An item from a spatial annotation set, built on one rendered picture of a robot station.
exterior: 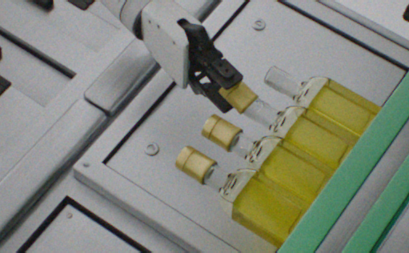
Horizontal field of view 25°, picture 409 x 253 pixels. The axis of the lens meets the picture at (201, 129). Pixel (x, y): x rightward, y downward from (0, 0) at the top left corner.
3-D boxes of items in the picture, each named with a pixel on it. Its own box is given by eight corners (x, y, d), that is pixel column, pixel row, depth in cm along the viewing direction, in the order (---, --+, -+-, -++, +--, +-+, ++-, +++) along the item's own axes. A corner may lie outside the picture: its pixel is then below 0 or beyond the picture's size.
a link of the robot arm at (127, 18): (122, 41, 136) (134, 53, 135) (118, 1, 129) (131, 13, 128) (162, 16, 139) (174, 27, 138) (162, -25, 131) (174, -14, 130)
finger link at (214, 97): (192, 94, 132) (223, 124, 129) (192, 80, 129) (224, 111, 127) (209, 82, 133) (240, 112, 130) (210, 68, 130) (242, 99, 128)
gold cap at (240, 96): (253, 102, 128) (230, 79, 128) (262, 93, 125) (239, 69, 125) (237, 118, 126) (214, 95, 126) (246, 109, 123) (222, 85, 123)
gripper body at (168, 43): (130, 49, 135) (178, 98, 131) (126, 2, 127) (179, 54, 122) (170, 23, 138) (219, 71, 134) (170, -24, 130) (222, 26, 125)
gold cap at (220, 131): (242, 138, 125) (215, 122, 126) (243, 124, 121) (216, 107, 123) (227, 157, 123) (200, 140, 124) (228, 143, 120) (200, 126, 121)
